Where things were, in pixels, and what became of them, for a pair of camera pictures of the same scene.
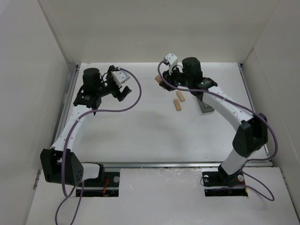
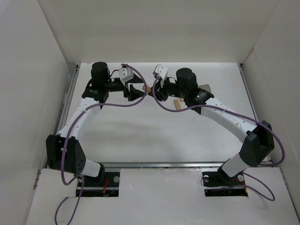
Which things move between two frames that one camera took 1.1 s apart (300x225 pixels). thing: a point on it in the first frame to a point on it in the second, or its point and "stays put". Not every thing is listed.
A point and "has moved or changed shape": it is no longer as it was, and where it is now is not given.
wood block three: (177, 104) stays put
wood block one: (158, 78) has moved or changed shape
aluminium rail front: (203, 165) stays put
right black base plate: (217, 183) stays put
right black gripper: (169, 79) to (158, 88)
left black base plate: (108, 187) stays put
